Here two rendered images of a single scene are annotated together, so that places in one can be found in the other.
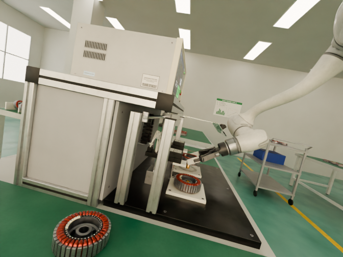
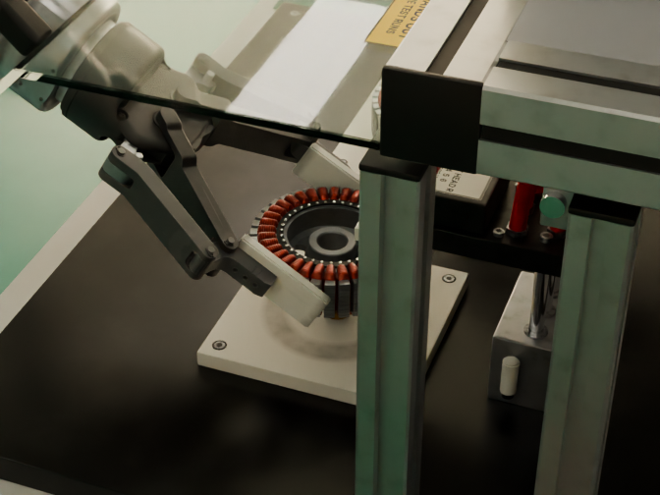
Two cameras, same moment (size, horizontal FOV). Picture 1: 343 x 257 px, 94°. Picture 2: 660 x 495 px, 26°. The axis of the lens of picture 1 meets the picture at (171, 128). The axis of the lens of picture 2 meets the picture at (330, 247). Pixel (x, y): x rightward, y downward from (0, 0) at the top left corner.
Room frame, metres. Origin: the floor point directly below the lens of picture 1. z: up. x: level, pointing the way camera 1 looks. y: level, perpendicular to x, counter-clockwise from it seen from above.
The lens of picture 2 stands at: (1.63, 0.06, 1.42)
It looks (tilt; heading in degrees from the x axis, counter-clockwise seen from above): 37 degrees down; 195
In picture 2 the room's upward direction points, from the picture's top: straight up
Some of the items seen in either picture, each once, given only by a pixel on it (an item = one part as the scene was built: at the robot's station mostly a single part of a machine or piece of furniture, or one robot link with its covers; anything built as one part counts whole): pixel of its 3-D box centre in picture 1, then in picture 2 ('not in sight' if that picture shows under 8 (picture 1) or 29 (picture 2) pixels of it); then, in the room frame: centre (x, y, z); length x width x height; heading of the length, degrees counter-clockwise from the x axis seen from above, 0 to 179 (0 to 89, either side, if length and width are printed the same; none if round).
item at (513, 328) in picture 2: not in sight; (539, 341); (0.89, 0.01, 0.80); 0.07 x 0.05 x 0.06; 174
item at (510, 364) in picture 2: not in sight; (509, 377); (0.93, 0.00, 0.80); 0.01 x 0.01 x 0.03; 84
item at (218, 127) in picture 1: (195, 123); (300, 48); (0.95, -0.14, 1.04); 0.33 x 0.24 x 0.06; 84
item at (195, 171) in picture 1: (187, 169); (337, 317); (0.87, -0.13, 0.78); 0.15 x 0.15 x 0.01; 84
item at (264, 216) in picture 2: (190, 159); (332, 249); (0.87, -0.14, 0.84); 0.11 x 0.11 x 0.04
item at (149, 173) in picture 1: (153, 174); not in sight; (0.65, 0.03, 0.80); 0.07 x 0.05 x 0.06; 174
